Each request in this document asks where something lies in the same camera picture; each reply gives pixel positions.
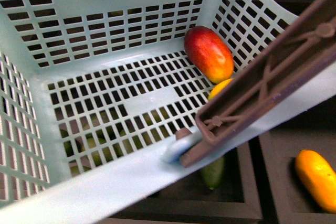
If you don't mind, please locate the red yellow mango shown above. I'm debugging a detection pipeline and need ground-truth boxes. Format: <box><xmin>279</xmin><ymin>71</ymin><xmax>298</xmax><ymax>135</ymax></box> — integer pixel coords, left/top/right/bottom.
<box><xmin>184</xmin><ymin>26</ymin><xmax>234</xmax><ymax>84</ymax></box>

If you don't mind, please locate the brown basket handle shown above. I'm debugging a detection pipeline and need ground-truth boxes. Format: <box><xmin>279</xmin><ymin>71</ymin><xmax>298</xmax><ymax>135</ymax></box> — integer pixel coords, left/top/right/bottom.
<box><xmin>178</xmin><ymin>0</ymin><xmax>335</xmax><ymax>167</ymax></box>

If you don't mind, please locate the light blue plastic basket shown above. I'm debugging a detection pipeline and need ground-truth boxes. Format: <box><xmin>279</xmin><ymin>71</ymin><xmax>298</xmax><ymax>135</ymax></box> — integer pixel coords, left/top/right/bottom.
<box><xmin>0</xmin><ymin>0</ymin><xmax>336</xmax><ymax>224</ymax></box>

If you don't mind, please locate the yellow mango on tray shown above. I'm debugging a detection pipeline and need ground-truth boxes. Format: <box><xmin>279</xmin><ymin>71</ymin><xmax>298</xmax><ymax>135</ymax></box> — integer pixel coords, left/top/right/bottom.
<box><xmin>295</xmin><ymin>150</ymin><xmax>335</xmax><ymax>214</ymax></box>

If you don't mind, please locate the yellow lemon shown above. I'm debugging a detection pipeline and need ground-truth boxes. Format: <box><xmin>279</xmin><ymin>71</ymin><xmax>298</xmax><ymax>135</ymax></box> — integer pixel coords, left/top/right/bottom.
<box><xmin>207</xmin><ymin>78</ymin><xmax>233</xmax><ymax>100</ymax></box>

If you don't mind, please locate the green mango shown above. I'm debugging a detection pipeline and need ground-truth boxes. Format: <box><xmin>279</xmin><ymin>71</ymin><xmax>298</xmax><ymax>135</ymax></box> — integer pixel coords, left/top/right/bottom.
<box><xmin>199</xmin><ymin>156</ymin><xmax>225</xmax><ymax>190</ymax></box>

